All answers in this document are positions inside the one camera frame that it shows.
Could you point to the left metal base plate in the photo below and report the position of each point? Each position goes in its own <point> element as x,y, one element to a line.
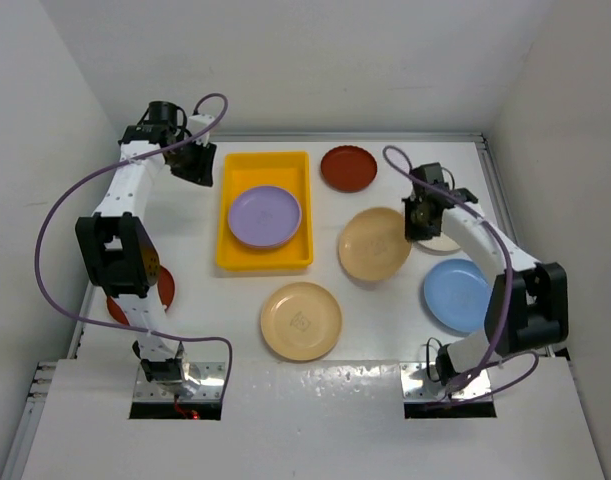
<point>203,383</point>

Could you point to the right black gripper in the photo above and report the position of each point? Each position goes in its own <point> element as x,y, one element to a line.
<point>411,232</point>

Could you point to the yellow plastic bin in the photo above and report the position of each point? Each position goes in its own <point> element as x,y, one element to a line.
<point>243,171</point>

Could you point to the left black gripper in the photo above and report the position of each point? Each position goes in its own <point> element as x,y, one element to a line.
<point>200,171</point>

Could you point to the tan plate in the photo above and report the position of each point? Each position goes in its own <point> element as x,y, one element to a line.
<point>372,247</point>
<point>301,321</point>

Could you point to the light blue plate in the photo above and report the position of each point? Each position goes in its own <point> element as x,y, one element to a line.
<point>457,294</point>

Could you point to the cream white plate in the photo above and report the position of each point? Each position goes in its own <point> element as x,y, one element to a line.
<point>440,245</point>

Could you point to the pink plate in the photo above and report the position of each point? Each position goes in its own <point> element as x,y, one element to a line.
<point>297,235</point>

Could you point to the metal base plate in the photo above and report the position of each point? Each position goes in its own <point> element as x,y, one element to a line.
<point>203,383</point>
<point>420,384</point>

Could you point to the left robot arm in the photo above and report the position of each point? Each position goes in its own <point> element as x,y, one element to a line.
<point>119,256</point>

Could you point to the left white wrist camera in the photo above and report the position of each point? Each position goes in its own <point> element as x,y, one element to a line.
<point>200,126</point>

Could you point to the dark red plate left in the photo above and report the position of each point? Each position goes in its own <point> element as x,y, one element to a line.
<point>166,290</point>

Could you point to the purple plate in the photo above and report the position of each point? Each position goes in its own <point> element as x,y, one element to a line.
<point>264,217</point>

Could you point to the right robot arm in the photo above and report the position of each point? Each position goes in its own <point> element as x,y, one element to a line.
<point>528,308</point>

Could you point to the dark red plate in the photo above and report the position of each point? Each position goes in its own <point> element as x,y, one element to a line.
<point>166,290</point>
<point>348,168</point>

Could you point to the dark red plate top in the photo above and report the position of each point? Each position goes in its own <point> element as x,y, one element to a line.
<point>348,168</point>

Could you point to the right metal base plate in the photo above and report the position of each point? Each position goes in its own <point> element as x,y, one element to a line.
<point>420,384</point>

